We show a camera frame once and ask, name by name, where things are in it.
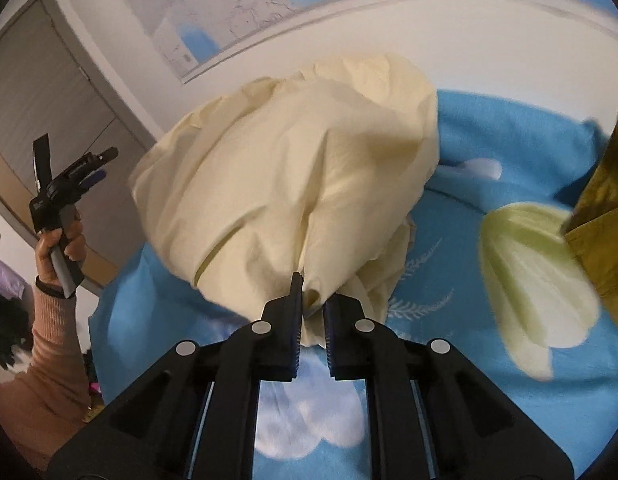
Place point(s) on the purple hanging garment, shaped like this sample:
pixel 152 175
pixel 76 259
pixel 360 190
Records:
pixel 12 285

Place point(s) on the pink sleeved left forearm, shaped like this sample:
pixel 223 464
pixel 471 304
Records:
pixel 42 408

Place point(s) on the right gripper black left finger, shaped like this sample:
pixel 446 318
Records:
pixel 193 414

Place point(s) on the person's left hand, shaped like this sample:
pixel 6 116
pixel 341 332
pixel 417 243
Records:
pixel 60 252

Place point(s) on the mustard yellow garment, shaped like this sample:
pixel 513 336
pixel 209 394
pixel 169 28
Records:
pixel 591 232

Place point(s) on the grey wooden door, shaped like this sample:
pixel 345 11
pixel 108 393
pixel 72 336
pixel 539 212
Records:
pixel 50 85

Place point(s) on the white bed headboard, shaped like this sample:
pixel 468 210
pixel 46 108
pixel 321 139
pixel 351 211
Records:
pixel 561 55

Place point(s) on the cream yellow jacket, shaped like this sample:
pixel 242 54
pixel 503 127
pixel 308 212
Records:
pixel 314 174

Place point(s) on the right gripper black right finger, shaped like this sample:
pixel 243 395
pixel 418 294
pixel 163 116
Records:
pixel 432 413

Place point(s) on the blue cloud pattern quilt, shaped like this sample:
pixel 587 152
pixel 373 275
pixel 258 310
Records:
pixel 488 249

